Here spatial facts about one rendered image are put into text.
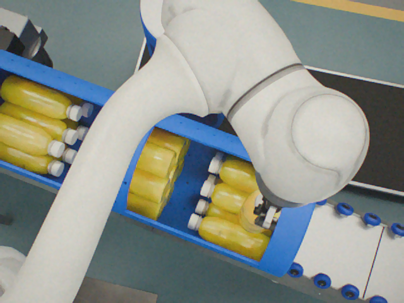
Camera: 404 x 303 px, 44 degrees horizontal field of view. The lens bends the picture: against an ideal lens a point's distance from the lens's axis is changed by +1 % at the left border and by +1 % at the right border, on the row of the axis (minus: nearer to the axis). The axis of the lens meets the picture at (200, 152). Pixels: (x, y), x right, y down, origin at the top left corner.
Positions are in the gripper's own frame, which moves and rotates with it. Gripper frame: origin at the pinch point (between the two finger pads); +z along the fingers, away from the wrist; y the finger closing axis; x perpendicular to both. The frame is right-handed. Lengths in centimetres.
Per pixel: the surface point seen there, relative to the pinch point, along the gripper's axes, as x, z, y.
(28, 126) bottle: 60, 33, 2
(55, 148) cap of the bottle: 51, 34, 0
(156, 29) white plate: 43, 44, 43
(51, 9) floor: 130, 148, 83
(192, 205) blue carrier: 15, 51, 1
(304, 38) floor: 2, 147, 115
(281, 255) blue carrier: -8.6, 27.7, -5.0
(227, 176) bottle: 9.0, 33.8, 8.5
